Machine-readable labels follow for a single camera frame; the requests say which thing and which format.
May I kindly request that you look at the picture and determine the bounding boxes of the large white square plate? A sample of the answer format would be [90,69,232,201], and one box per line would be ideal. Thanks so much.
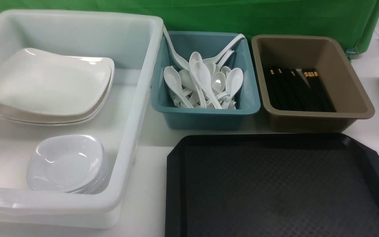
[0,48,114,117]

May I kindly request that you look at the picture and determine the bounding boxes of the white soup spoon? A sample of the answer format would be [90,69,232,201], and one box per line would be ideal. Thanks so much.
[193,61,222,109]

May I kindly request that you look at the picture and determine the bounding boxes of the stacked white plates in tub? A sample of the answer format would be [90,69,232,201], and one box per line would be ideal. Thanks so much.
[0,56,115,126]

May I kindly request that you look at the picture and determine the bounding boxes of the large white plastic tub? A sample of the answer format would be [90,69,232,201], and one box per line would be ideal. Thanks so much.
[0,10,164,228]

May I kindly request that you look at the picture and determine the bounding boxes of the stacked white bowls in tub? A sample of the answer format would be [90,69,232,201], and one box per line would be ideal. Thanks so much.
[26,134,109,195]

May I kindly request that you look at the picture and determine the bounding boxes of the white spoon left in bin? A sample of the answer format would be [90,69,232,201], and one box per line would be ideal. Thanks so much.
[164,66,193,108]

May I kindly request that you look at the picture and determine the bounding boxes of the white spoon in bin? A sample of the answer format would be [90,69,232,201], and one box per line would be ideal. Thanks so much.
[222,68,244,109]
[164,66,193,108]

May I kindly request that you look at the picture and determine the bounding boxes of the long white ladle left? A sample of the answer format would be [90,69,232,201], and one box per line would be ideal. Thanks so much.
[163,25,189,71]

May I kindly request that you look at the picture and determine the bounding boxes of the long white ladle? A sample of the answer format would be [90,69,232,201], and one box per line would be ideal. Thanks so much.
[203,34,245,64]
[163,25,189,71]

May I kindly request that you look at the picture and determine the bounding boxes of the teal plastic bin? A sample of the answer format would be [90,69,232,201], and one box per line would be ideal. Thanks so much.
[151,31,261,131]

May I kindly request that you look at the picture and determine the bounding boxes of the white spoon upright centre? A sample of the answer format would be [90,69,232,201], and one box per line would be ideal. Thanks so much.
[189,52,207,108]

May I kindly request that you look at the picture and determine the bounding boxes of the long white ladle right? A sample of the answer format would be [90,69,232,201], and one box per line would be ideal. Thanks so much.
[203,34,245,64]

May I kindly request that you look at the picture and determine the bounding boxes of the white spoon right in bin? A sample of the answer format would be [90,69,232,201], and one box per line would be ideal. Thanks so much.
[222,68,244,109]

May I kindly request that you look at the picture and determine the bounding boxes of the pile of black chopsticks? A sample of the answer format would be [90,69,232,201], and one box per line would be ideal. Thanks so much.
[263,66,336,113]

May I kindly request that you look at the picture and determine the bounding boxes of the brown plastic bin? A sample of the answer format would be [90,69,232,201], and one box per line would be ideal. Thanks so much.
[251,35,375,132]

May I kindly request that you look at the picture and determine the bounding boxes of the black serving tray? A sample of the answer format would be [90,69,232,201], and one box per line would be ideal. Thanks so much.
[164,133,379,237]

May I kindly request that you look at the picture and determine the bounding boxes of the green cloth backdrop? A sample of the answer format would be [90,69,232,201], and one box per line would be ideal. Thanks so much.
[0,0,379,53]

